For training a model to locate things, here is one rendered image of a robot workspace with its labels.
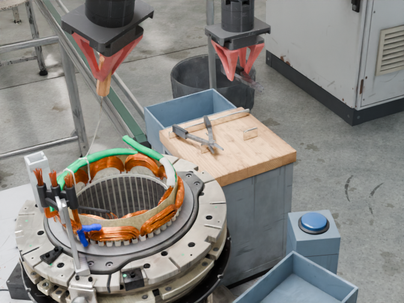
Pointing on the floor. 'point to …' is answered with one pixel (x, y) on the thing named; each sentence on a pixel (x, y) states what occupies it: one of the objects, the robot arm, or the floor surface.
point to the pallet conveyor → (71, 53)
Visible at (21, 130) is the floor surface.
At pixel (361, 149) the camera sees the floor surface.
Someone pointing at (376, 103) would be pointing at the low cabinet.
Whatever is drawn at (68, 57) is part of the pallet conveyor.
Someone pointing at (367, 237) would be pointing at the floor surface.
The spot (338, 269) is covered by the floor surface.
